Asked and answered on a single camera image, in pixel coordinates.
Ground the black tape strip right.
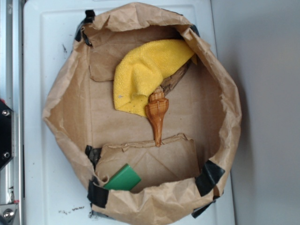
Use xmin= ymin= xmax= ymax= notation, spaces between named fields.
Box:
xmin=195 ymin=160 xmax=225 ymax=196

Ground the black tape strip upper left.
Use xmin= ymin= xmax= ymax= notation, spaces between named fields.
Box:
xmin=74 ymin=9 xmax=97 ymax=46

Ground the metal corner bracket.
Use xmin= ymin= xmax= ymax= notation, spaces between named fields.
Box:
xmin=0 ymin=203 xmax=20 ymax=225

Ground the aluminium frame rail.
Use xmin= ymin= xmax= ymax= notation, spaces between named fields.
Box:
xmin=0 ymin=0 xmax=24 ymax=225

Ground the orange conch shell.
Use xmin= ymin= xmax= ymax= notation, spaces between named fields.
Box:
xmin=145 ymin=88 xmax=169 ymax=147

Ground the black tape strip lower left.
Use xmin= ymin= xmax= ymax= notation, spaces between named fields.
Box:
xmin=87 ymin=177 xmax=109 ymax=208

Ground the green block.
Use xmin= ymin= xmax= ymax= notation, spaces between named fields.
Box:
xmin=104 ymin=164 xmax=141 ymax=191

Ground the black mounting bracket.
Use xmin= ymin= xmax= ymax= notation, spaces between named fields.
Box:
xmin=0 ymin=98 xmax=15 ymax=171

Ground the brown paper bag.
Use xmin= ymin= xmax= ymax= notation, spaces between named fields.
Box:
xmin=43 ymin=2 xmax=242 ymax=225

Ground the black tape strip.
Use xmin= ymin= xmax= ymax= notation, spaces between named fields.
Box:
xmin=195 ymin=160 xmax=225 ymax=196
xmin=74 ymin=9 xmax=97 ymax=46
xmin=87 ymin=177 xmax=109 ymax=208

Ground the brown driftwood piece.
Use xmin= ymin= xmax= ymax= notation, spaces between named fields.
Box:
xmin=160 ymin=60 xmax=192 ymax=96

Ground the yellow microfiber cloth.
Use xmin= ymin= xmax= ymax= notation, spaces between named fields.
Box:
xmin=113 ymin=39 xmax=195 ymax=117

